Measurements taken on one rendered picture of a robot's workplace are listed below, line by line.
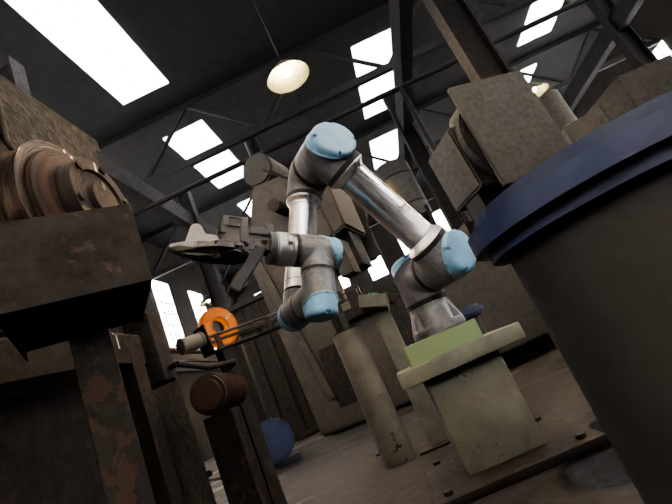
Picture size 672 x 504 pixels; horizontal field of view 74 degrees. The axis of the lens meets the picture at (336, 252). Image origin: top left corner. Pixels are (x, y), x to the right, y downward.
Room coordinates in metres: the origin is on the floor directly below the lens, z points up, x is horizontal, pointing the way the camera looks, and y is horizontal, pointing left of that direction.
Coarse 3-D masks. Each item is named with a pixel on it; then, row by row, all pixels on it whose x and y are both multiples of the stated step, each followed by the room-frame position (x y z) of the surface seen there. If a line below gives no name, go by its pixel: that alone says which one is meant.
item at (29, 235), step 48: (0, 240) 0.55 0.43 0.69; (48, 240) 0.58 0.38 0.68; (96, 240) 0.61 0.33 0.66; (0, 288) 0.55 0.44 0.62; (48, 288) 0.57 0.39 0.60; (96, 288) 0.60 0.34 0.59; (144, 288) 0.67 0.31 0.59; (48, 336) 0.74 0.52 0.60; (96, 336) 0.70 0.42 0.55; (96, 384) 0.69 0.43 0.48; (96, 432) 0.69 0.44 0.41; (144, 480) 0.71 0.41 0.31
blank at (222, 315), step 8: (208, 312) 1.61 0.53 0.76; (216, 312) 1.64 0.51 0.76; (224, 312) 1.67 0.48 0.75; (200, 320) 1.59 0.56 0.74; (208, 320) 1.60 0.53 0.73; (216, 320) 1.66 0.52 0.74; (224, 320) 1.66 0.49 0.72; (232, 320) 1.68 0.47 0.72; (208, 328) 1.60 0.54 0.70; (224, 328) 1.68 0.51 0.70; (232, 336) 1.66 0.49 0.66; (216, 344) 1.61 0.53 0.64; (224, 344) 1.63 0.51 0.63
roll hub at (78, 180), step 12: (60, 168) 1.09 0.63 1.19; (72, 168) 1.09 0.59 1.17; (84, 168) 1.15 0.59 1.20; (96, 168) 1.21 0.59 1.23; (60, 180) 1.07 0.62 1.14; (72, 180) 1.08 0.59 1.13; (84, 180) 1.15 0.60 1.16; (96, 180) 1.21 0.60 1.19; (108, 180) 1.26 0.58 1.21; (60, 192) 1.07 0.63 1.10; (72, 192) 1.07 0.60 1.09; (84, 192) 1.13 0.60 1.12; (96, 192) 1.16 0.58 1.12; (108, 192) 1.23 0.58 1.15; (120, 192) 1.32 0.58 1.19; (72, 204) 1.08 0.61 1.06; (84, 204) 1.10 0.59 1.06; (96, 204) 1.16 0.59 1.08; (108, 204) 1.21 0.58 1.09; (120, 204) 1.31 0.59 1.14
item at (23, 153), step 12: (24, 144) 1.04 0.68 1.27; (36, 144) 1.09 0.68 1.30; (48, 144) 1.14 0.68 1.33; (12, 156) 1.03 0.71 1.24; (24, 156) 1.03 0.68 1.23; (72, 156) 1.25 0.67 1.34; (0, 168) 1.01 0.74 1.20; (12, 168) 0.98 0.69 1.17; (24, 168) 1.02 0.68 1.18; (0, 180) 0.99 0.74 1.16; (12, 180) 0.98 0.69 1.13; (24, 180) 1.01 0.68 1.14; (0, 192) 0.99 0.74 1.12; (12, 192) 0.99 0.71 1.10; (24, 192) 1.00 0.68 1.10; (12, 204) 0.99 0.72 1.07; (24, 204) 0.99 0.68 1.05; (12, 216) 1.00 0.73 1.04; (24, 216) 1.01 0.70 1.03; (36, 216) 1.02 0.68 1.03
